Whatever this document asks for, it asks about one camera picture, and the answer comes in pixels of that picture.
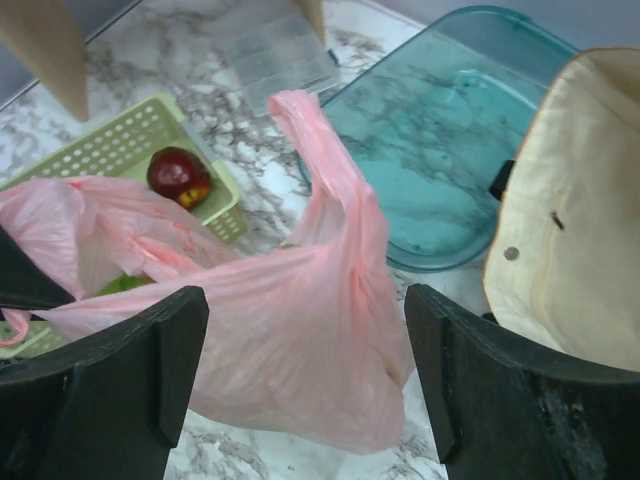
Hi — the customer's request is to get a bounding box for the light green plastic basket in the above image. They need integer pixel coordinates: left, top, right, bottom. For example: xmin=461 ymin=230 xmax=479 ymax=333
xmin=1 ymin=97 xmax=246 ymax=357

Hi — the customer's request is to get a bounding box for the red apple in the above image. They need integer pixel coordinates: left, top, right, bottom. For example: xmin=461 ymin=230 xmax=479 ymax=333
xmin=146 ymin=146 xmax=213 ymax=210

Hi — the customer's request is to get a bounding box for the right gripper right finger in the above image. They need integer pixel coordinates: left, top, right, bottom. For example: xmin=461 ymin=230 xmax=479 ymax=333
xmin=404 ymin=284 xmax=639 ymax=480

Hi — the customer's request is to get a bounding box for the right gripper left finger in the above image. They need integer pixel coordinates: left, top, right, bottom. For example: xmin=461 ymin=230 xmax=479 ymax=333
xmin=1 ymin=286 xmax=209 ymax=479

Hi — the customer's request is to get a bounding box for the pink plastic grocery bag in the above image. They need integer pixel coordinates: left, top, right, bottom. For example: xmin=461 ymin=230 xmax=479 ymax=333
xmin=1 ymin=90 xmax=414 ymax=454

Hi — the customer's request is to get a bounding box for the teal transparent plastic container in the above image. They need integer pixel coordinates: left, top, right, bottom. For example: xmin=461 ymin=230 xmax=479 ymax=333
xmin=323 ymin=6 xmax=576 ymax=273

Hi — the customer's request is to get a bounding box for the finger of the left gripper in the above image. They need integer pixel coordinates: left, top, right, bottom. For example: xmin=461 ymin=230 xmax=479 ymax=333
xmin=0 ymin=228 xmax=74 ymax=310

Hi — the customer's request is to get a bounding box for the orange tote bag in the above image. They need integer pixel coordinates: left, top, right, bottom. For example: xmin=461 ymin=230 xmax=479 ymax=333
xmin=483 ymin=47 xmax=639 ymax=371

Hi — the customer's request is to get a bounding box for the clear plastic compartment box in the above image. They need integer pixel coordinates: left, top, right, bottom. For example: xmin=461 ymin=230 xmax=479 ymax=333
xmin=214 ymin=1 xmax=340 ymax=117

